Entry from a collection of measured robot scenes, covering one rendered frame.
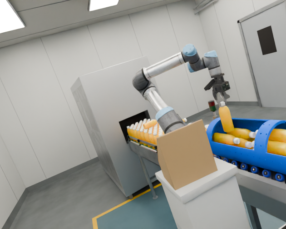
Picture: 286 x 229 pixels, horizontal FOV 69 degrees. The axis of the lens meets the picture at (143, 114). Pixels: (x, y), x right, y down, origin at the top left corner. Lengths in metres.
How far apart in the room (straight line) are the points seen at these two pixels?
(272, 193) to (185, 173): 0.56
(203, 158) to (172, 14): 5.82
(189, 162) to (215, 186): 0.17
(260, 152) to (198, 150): 0.38
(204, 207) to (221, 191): 0.11
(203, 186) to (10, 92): 5.20
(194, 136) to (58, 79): 4.86
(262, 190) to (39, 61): 5.21
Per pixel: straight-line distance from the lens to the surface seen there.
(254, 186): 1.48
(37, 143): 5.73
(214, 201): 1.12
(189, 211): 1.07
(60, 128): 5.62
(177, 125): 1.10
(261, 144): 1.27
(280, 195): 1.39
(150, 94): 1.45
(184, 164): 1.02
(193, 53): 1.33
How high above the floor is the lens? 1.69
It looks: 9 degrees down
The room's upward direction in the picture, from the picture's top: 20 degrees counter-clockwise
